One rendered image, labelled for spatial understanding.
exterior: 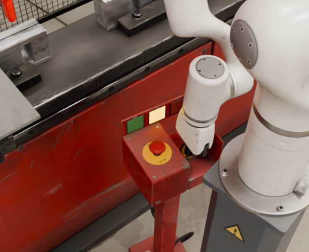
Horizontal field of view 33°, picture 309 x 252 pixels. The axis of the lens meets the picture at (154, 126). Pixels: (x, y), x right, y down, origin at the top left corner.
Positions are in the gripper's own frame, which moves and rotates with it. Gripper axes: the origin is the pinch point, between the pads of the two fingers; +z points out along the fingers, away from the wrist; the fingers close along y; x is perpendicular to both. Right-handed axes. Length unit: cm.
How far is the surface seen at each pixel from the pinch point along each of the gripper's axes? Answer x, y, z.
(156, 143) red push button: -9.7, -2.1, -6.9
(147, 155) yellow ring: -12.2, -1.5, -4.1
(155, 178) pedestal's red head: -13.9, 5.1, -4.5
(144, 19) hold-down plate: 4.3, -34.2, -13.7
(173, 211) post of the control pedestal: -4.4, 3.3, 26.5
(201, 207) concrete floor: 22, -11, 75
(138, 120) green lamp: -10.4, -9.6, -7.2
